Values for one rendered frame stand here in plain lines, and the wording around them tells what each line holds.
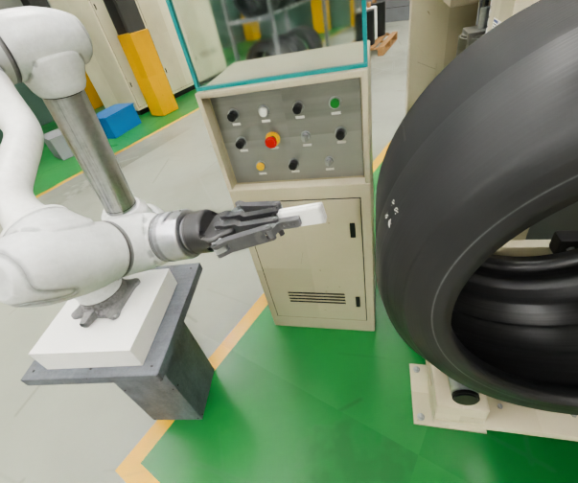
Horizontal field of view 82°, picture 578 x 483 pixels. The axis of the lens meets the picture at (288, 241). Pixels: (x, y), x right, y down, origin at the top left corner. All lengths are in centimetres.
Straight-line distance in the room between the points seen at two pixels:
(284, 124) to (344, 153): 23
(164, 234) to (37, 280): 18
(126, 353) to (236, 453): 74
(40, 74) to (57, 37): 9
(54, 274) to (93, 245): 7
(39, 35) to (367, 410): 165
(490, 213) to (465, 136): 8
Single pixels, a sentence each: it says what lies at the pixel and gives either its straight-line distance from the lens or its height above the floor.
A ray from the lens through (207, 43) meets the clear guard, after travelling 118.
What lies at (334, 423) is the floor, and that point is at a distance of 164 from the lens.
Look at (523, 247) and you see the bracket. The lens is 93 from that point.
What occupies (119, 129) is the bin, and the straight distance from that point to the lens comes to 600.
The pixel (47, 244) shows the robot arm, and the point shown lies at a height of 132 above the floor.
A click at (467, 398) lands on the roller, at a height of 91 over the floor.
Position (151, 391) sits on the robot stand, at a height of 29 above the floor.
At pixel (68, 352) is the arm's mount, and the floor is 74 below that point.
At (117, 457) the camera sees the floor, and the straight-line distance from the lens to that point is 193.
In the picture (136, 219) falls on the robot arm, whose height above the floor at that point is 125.
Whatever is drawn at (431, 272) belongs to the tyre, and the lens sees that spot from 40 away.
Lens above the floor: 153
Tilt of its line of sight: 39 degrees down
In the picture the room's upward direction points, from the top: 14 degrees counter-clockwise
